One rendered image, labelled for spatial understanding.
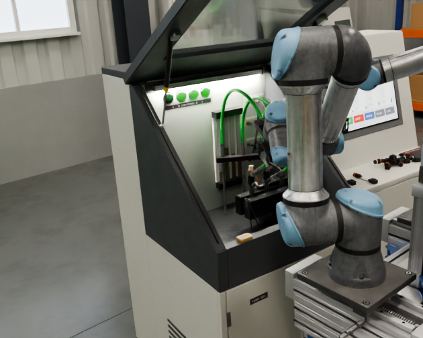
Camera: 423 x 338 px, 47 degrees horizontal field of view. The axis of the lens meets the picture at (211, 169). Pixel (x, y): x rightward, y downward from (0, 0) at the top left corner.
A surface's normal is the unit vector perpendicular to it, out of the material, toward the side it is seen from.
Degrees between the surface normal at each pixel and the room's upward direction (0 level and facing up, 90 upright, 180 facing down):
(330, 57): 99
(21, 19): 90
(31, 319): 0
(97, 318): 0
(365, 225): 90
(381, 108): 76
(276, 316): 90
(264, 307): 90
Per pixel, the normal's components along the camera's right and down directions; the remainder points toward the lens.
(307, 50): 0.07, 0.14
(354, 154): 0.52, 0.01
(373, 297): -0.06, -0.94
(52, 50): 0.63, 0.22
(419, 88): -0.82, 0.23
